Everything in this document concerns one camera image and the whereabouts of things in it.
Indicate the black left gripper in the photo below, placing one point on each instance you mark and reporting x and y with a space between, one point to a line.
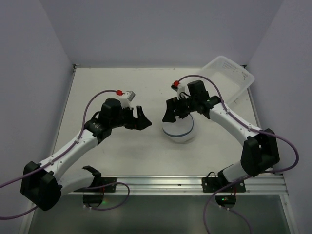
133 119

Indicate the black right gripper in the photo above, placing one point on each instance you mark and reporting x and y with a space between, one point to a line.
180 108

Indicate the white mesh laundry bag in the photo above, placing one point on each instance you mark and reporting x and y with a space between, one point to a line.
182 130

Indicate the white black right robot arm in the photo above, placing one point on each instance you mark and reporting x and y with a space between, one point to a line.
260 150

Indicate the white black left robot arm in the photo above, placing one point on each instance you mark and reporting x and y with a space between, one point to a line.
92 134

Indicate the white plastic basket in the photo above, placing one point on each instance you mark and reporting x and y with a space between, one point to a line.
230 78

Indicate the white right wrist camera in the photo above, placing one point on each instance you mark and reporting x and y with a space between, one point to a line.
180 89

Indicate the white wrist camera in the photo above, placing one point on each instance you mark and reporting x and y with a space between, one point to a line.
180 89
125 98

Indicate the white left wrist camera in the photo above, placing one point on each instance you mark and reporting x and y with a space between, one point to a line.
125 98

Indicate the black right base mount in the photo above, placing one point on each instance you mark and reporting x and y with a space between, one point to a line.
212 182

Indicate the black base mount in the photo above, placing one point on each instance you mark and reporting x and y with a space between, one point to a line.
98 181
212 182

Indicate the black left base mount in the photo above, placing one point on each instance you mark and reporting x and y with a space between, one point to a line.
98 181

